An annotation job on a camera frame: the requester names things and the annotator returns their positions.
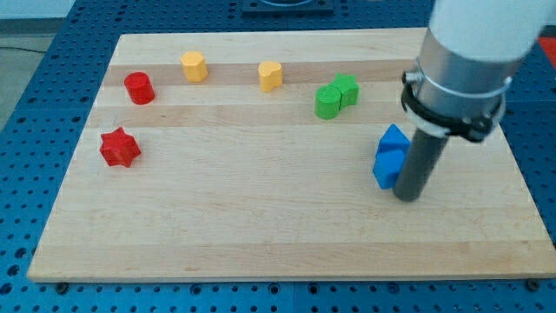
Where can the black screw left front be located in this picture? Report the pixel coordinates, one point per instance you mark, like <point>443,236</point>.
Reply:
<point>61,288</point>

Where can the red star block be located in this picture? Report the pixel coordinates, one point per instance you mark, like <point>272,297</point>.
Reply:
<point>119,148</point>

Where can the blue cube block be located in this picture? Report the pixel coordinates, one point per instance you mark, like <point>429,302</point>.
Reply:
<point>387,167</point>

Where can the red cylinder block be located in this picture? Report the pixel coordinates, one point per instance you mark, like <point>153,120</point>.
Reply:
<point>139,88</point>

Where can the green star block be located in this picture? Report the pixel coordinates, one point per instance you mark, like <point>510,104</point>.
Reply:
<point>348,87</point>

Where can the wooden board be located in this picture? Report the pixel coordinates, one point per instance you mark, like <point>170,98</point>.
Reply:
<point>238,184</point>

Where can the yellow heart block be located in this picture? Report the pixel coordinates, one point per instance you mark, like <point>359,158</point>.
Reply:
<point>270,75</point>

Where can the black screw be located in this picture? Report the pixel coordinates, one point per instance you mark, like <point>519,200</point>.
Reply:
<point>532,284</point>
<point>61,288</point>

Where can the green circle block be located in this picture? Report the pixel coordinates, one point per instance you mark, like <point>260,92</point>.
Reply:
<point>327,102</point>

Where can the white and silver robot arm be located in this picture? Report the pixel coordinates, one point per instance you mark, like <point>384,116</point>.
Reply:
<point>471,51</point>

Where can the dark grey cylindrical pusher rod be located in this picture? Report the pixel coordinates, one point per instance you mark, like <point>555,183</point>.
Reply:
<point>421,158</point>

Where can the blue triangle block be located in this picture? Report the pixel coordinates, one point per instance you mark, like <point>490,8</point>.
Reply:
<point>393,139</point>

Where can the black screw right front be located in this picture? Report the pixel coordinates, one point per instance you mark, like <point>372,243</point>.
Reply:
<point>532,284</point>

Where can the yellow hexagon block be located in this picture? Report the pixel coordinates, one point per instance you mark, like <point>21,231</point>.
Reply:
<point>194,66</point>

